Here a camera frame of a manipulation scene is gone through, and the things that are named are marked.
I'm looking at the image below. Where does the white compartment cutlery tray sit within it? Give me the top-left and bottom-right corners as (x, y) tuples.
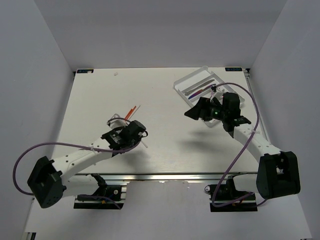
(173, 66), (246, 128)

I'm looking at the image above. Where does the ornate silver table knife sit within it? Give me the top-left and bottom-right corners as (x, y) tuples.
(184, 79), (214, 96)

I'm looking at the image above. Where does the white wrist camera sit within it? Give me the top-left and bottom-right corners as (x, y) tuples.
(210, 85), (223, 103)
(106, 113), (127, 129)

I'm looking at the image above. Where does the orange chopstick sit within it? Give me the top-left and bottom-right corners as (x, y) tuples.
(125, 105), (137, 120)
(125, 108), (133, 119)

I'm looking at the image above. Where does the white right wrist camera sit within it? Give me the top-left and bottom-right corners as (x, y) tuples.
(210, 85), (223, 103)

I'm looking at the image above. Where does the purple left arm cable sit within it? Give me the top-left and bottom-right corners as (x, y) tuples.
(12, 117), (141, 210)

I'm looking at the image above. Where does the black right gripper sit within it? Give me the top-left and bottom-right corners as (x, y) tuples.
(184, 97), (228, 122)

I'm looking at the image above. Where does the blue label sticker left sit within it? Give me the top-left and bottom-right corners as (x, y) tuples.
(76, 69), (94, 74)

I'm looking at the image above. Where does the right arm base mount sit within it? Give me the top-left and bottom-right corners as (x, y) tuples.
(204, 184), (258, 213)

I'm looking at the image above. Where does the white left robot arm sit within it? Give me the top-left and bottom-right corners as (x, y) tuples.
(27, 120), (148, 209)

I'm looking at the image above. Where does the iridescent rainbow steak knife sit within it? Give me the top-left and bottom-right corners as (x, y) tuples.
(188, 86), (211, 100)

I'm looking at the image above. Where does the blue label sticker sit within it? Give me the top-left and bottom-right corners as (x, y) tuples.
(224, 67), (243, 72)
(76, 69), (94, 74)

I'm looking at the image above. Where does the blue label sticker right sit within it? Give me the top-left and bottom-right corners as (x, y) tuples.
(224, 67), (243, 72)

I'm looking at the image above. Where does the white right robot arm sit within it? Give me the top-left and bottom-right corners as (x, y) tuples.
(184, 92), (301, 200)

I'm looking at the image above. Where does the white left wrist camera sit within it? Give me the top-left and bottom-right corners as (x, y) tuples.
(106, 113), (127, 129)

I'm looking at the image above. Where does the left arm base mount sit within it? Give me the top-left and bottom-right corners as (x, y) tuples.
(73, 173), (127, 210)

